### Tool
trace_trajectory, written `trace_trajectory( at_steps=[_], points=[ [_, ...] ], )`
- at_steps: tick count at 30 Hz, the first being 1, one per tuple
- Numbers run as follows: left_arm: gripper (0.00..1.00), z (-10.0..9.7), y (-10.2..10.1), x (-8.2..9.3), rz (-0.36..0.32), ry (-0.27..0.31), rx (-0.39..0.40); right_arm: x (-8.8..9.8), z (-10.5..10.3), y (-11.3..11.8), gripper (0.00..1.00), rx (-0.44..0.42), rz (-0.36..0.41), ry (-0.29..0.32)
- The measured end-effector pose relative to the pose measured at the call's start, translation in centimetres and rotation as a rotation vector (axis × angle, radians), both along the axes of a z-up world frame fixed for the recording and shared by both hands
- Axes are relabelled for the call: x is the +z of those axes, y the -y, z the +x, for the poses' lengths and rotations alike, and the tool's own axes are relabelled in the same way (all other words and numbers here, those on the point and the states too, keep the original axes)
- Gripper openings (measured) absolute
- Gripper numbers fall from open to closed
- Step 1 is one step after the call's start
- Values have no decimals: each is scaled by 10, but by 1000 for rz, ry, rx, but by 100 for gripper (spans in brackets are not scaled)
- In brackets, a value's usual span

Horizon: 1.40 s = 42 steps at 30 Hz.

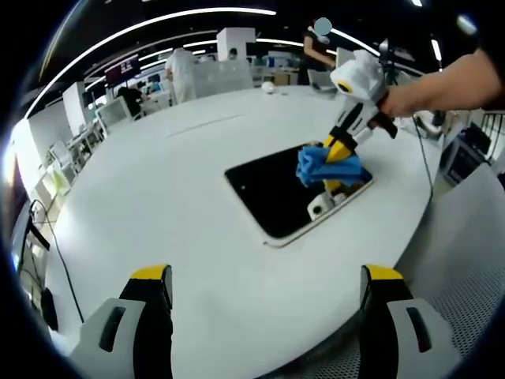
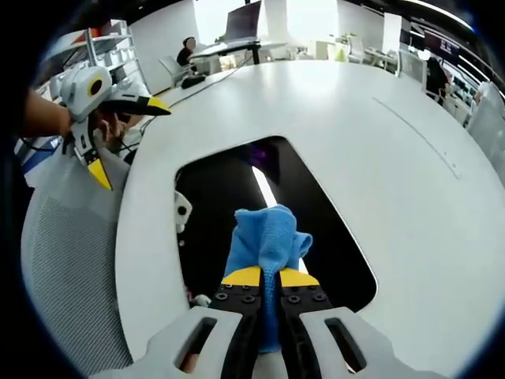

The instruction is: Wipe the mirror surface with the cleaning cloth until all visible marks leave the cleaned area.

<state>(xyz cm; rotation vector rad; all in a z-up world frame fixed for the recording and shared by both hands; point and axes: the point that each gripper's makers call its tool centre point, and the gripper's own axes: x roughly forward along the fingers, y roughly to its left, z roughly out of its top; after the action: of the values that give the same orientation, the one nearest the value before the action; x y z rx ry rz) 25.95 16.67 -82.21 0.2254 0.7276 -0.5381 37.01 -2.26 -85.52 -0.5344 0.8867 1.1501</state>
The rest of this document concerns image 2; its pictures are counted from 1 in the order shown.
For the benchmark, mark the black desk monitor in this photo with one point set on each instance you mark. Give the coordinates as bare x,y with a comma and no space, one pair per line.
242,21

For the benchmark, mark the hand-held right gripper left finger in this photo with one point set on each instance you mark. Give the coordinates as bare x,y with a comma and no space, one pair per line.
185,347

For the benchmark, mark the white storage shelf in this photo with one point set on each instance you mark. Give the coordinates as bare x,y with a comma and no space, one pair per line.
114,51

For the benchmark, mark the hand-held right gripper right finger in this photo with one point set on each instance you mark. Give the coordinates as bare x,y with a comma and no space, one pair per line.
355,355

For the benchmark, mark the grey mesh office chair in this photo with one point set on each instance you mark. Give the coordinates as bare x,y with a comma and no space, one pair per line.
67,268

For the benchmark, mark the blue cleaning cloth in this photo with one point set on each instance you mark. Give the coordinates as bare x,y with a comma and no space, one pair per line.
264,237

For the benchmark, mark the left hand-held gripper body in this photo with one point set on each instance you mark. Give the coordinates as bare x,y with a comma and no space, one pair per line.
81,92

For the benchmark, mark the white standing desk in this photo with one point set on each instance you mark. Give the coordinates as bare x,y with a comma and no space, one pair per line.
236,47

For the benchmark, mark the black object on table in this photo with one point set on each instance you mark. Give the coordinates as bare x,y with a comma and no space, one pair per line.
192,81

